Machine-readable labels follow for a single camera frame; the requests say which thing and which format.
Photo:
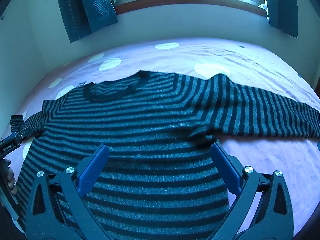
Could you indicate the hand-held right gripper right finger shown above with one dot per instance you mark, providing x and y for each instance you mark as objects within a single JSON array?
[{"x": 226, "y": 170}]

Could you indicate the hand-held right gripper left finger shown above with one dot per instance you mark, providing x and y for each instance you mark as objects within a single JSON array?
[{"x": 92, "y": 170}]

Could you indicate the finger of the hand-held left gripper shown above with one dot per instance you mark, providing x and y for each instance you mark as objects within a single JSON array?
[{"x": 15, "y": 141}]

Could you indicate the grey black striped sweater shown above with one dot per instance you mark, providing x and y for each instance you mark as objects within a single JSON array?
[{"x": 150, "y": 130}]

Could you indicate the person's left hand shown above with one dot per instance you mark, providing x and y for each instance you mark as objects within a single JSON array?
[{"x": 11, "y": 180}]

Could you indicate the pink dotted bed sheet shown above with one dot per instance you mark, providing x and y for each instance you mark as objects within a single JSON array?
[{"x": 250, "y": 55}]

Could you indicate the teal curtain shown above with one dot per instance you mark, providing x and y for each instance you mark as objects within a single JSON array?
[
  {"x": 282, "y": 5},
  {"x": 90, "y": 5}
]

